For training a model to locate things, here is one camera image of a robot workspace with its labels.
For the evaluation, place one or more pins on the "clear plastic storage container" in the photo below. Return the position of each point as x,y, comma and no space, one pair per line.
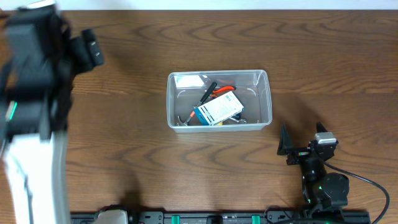
185,90

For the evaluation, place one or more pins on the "red handled pliers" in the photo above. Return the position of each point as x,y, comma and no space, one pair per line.
216,93

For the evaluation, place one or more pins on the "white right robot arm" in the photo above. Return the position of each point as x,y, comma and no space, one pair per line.
322,190

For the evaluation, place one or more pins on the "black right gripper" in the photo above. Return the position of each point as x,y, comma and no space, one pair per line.
299,155

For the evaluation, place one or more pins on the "teal white product box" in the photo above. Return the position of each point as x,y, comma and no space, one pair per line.
219,109

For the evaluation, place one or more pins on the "small hammer black handle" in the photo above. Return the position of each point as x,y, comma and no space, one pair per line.
202,101

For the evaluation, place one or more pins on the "silver offset ring wrench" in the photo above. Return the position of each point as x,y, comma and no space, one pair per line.
238,119

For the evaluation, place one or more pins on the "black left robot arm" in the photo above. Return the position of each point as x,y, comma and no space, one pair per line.
36,98

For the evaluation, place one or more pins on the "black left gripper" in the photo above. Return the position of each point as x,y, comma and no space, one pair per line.
79,63

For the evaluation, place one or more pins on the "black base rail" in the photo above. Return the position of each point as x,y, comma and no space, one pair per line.
271,215

